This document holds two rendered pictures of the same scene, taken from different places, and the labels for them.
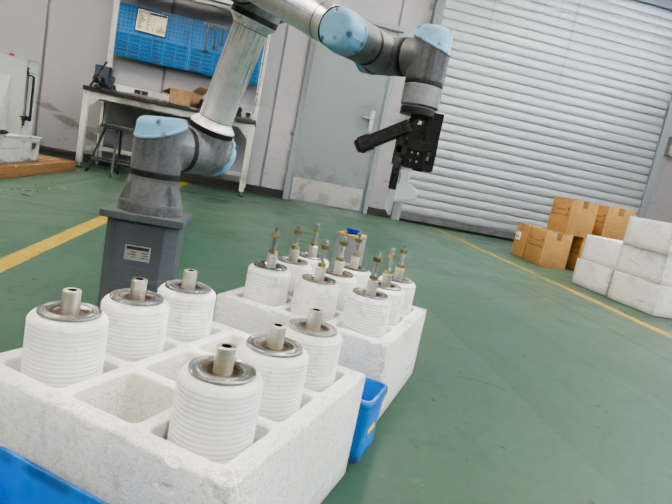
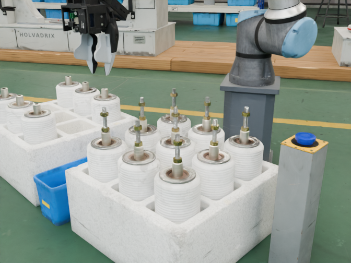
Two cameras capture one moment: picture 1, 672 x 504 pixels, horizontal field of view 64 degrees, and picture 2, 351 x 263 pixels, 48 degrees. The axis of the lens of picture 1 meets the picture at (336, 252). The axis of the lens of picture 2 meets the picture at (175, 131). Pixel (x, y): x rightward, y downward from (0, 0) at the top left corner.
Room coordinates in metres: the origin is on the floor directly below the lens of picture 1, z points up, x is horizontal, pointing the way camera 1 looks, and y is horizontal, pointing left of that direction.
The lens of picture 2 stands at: (1.62, -0.81, 0.63)
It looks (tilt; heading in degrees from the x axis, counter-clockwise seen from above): 22 degrees down; 115
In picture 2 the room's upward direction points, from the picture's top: straight up
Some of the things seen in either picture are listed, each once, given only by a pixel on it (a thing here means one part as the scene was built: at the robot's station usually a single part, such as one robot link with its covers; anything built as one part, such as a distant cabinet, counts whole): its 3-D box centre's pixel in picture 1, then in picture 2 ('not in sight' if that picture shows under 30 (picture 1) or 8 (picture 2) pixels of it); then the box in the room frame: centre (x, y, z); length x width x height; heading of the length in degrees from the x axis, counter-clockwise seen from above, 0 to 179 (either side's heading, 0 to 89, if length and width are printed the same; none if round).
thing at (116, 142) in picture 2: (370, 294); (106, 143); (1.10, -0.09, 0.25); 0.08 x 0.08 x 0.01
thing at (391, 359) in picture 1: (324, 337); (175, 200); (1.25, -0.01, 0.09); 0.39 x 0.39 x 0.18; 71
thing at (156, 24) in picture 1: (151, 22); not in sight; (5.77, 2.31, 1.54); 0.32 x 0.02 x 0.25; 100
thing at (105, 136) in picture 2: (371, 288); (106, 138); (1.10, -0.09, 0.26); 0.02 x 0.02 x 0.03
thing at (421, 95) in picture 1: (420, 99); not in sight; (1.10, -0.10, 0.65); 0.08 x 0.08 x 0.05
